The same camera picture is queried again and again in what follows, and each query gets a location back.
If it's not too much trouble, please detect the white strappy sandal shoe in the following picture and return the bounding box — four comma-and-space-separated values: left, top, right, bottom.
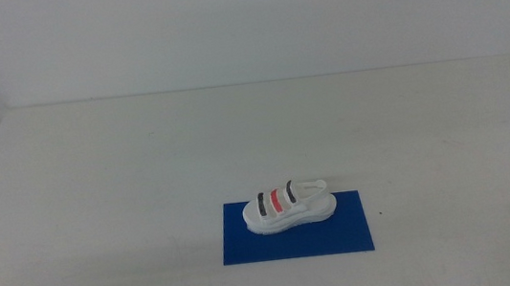
239, 174, 342, 237

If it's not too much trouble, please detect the blue rectangular mat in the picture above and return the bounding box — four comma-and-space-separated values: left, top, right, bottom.
216, 187, 376, 268

